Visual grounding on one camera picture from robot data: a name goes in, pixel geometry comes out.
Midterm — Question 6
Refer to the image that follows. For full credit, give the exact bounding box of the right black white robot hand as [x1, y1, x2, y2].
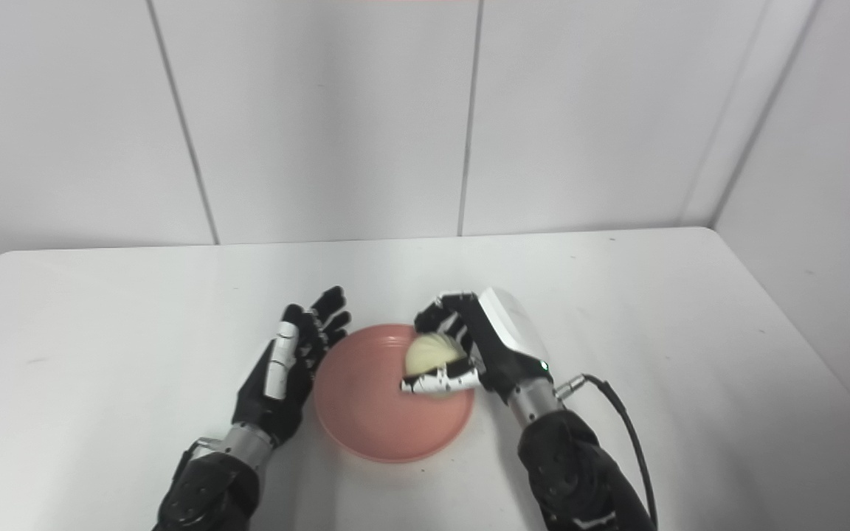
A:
[400, 287, 555, 405]

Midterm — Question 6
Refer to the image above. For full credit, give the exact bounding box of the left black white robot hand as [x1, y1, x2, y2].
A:
[232, 286, 353, 447]

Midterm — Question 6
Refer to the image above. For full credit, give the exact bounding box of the cream steamed bun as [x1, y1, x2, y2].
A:
[404, 332, 469, 400]

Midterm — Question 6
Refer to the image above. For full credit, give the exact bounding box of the pink plate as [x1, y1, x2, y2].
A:
[314, 324, 476, 464]

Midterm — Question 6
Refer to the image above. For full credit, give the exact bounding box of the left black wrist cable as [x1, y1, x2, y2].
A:
[174, 438, 223, 487]

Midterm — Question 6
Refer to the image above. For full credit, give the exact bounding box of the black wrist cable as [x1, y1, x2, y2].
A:
[174, 438, 223, 487]
[556, 374, 659, 531]

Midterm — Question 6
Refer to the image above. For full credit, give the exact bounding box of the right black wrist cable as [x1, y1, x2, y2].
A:
[556, 374, 659, 531]

